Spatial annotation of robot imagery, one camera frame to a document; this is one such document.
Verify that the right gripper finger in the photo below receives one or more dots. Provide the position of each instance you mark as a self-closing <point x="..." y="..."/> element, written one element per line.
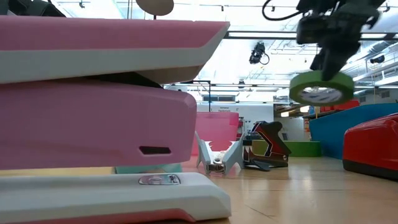
<point x="335" y="62"/>
<point x="318" y="60"/>

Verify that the green tape roll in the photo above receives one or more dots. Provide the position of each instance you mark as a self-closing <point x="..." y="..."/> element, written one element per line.
<point x="300" y="87"/>
<point x="304" y="149"/>

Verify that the black staple remover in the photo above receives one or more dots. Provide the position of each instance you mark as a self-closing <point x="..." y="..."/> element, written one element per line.
<point x="273" y="140"/>

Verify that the red stapler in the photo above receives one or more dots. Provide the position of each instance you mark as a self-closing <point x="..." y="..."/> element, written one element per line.
<point x="373" y="146"/>

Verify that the light blue staple remover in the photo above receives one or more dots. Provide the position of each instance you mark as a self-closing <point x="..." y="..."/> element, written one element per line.
<point x="231" y="155"/>

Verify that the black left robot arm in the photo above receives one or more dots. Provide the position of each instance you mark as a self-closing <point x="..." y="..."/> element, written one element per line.
<point x="37" y="9"/>

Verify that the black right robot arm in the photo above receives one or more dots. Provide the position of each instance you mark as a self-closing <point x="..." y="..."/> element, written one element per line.
<point x="317" y="4"/>

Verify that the pink and white stapler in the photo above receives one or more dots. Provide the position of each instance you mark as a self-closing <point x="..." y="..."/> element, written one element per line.
<point x="93" y="124"/>

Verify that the red storage bins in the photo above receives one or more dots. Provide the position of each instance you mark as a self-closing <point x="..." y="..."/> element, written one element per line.
<point x="348" y="105"/>

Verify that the blue plastic tray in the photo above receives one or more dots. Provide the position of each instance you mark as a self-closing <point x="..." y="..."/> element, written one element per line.
<point x="329" y="130"/>

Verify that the pink plastic tray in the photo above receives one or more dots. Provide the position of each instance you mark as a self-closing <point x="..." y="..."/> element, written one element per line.
<point x="217" y="127"/>

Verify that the yellow plastic tray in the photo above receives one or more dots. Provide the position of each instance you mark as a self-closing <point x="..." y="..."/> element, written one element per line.
<point x="46" y="171"/>

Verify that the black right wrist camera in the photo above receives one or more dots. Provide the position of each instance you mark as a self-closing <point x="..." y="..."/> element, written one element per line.
<point x="309" y="29"/>

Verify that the black dome camera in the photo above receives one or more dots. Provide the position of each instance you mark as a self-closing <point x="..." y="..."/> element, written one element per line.
<point x="377" y="59"/>

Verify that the black overhead camera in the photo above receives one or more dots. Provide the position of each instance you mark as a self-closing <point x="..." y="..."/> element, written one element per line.
<point x="257" y="53"/>

